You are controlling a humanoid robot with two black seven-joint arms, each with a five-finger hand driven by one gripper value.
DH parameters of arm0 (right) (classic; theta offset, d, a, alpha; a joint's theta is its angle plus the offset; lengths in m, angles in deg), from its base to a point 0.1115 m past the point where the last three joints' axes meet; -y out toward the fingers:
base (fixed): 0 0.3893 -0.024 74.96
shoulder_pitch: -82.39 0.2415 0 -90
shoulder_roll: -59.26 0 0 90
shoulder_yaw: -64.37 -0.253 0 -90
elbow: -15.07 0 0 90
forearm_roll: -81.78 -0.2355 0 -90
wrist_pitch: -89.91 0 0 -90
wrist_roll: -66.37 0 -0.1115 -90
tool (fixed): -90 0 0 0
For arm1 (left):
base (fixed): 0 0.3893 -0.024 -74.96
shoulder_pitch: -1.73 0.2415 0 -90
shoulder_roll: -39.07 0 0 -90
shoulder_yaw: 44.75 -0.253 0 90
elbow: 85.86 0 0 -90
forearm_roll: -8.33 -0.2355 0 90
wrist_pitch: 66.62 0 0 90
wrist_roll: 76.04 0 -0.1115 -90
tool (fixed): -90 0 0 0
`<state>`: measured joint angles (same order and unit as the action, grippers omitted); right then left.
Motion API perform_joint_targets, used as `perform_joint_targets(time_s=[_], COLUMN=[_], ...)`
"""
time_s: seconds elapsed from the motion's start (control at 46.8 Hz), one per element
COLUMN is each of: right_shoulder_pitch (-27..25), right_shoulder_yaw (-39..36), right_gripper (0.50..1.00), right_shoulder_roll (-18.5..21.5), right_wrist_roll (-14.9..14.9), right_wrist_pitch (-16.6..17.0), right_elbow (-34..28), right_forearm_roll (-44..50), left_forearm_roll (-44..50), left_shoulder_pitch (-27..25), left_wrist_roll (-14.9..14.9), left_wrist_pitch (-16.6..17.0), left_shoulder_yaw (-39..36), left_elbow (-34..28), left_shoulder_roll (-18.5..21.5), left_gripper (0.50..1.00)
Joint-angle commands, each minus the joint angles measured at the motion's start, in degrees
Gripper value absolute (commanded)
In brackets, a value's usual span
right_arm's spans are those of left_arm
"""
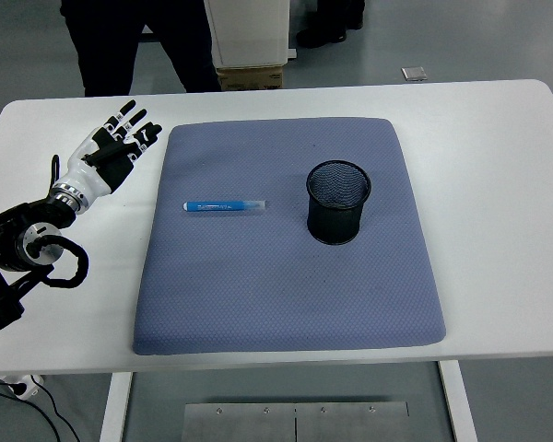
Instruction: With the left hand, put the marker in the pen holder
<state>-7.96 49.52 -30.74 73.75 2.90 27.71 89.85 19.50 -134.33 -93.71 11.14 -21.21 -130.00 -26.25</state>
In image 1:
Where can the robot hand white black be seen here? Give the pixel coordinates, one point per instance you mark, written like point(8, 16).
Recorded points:
point(85, 172)

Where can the blue marker pen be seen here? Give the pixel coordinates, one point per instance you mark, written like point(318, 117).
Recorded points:
point(212, 206)

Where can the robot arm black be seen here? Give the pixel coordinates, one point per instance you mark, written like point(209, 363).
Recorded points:
point(9, 221)

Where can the black mesh pen holder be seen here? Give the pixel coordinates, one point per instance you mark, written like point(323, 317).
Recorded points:
point(334, 225)

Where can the person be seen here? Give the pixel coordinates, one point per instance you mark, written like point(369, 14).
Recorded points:
point(325, 32)
point(101, 46)

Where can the brown cardboard box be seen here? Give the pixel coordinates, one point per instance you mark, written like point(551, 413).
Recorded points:
point(249, 78)

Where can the blue-grey fabric mat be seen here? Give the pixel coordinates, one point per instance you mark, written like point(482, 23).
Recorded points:
point(258, 285)

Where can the white power strip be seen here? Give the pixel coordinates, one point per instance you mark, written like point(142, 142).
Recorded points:
point(25, 389)

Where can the white table leg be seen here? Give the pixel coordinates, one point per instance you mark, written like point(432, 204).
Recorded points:
point(458, 405)
point(115, 410)

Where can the grey metal plate with screws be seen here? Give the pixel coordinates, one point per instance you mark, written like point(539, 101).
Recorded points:
point(258, 426)

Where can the grey square floor plate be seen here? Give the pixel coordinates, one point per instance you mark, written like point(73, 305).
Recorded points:
point(414, 74)

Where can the white pedestal cabinet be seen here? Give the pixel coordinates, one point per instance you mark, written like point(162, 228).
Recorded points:
point(249, 32)

